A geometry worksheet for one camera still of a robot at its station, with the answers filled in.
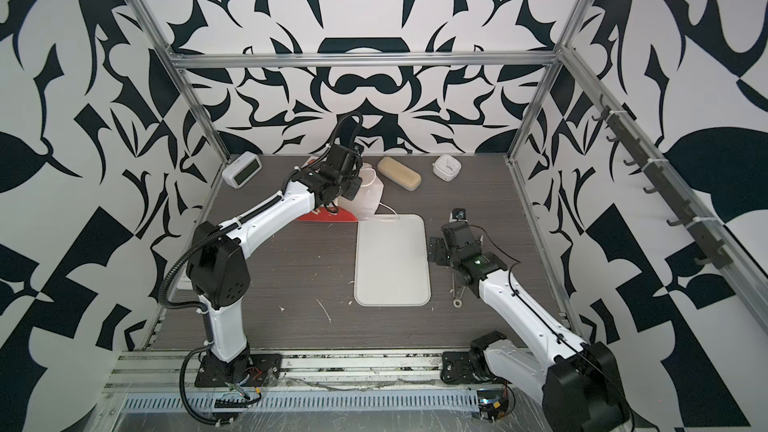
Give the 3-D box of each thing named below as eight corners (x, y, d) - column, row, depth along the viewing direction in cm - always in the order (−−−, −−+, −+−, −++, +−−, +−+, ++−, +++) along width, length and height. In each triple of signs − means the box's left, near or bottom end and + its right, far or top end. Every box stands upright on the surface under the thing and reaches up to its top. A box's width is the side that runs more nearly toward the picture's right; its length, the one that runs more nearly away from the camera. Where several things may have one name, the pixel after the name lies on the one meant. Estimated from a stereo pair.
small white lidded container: (447, 183, 113) (448, 177, 111) (427, 168, 118) (428, 162, 115) (463, 170, 117) (465, 165, 115) (444, 156, 122) (445, 151, 119)
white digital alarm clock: (229, 186, 113) (220, 172, 107) (254, 164, 120) (246, 150, 114) (240, 192, 111) (231, 178, 105) (264, 170, 118) (258, 155, 112)
